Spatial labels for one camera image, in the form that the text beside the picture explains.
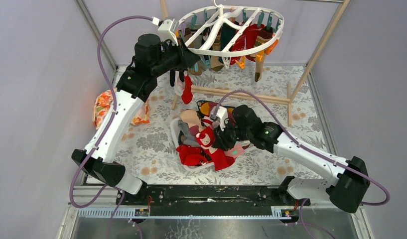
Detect red white sock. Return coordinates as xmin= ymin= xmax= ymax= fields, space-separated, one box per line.
xmin=181 ymin=75 xmax=193 ymax=104

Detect olive striped hanging sock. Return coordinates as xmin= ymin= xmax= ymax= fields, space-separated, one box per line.
xmin=253 ymin=28 xmax=275 ymax=83

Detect orange clothespin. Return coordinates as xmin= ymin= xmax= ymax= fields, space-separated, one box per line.
xmin=264 ymin=39 xmax=279 ymax=55

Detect floral orange fabric bag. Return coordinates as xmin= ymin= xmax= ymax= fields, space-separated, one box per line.
xmin=93 ymin=90 xmax=150 ymax=129

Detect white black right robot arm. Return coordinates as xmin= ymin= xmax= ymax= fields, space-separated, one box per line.
xmin=210 ymin=105 xmax=370 ymax=213

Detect dark teal hanging sock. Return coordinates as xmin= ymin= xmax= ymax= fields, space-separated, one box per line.
xmin=220 ymin=23 xmax=236 ymax=50

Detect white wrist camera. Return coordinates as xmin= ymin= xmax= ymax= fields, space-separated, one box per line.
xmin=210 ymin=106 xmax=228 ymax=131
xmin=152 ymin=17 xmax=178 ymax=45

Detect red patterned hanging sock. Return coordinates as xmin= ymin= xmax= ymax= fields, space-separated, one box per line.
xmin=230 ymin=32 xmax=246 ymax=66

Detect white oval clip hanger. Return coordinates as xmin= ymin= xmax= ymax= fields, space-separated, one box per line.
xmin=175 ymin=0 xmax=285 ymax=57

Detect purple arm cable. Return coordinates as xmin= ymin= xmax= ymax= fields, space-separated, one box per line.
xmin=69 ymin=15 xmax=161 ymax=209
xmin=211 ymin=90 xmax=391 ymax=207

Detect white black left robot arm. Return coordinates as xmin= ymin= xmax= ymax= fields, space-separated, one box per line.
xmin=71 ymin=34 xmax=200 ymax=205

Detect grey sock in basket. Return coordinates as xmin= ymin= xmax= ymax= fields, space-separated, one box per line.
xmin=177 ymin=120 xmax=200 ymax=147

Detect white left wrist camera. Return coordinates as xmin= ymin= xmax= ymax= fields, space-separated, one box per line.
xmin=152 ymin=17 xmax=178 ymax=45

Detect white laundry basket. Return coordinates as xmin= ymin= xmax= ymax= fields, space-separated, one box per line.
xmin=169 ymin=100 xmax=257 ymax=172

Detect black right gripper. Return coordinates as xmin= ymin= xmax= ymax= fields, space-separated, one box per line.
xmin=212 ymin=118 xmax=252 ymax=152

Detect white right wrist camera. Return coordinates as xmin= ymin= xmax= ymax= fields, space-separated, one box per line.
xmin=210 ymin=106 xmax=228 ymax=131

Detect white sock black stripes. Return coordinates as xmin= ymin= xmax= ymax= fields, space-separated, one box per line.
xmin=174 ymin=73 xmax=185 ymax=97

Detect small red crumpled sock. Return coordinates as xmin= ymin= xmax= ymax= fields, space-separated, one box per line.
xmin=176 ymin=144 xmax=208 ymax=166

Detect wooden hanger stand frame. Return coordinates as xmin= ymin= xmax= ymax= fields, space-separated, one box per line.
xmin=175 ymin=0 xmax=349 ymax=125

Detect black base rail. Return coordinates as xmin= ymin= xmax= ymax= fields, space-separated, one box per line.
xmin=116 ymin=185 xmax=310 ymax=217

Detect large red sock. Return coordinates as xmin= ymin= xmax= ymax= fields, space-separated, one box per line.
xmin=195 ymin=127 xmax=235 ymax=171

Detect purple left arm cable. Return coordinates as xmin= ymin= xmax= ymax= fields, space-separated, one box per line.
xmin=69 ymin=15 xmax=161 ymax=209

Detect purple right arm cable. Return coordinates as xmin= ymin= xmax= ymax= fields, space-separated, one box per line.
xmin=211 ymin=90 xmax=391 ymax=207

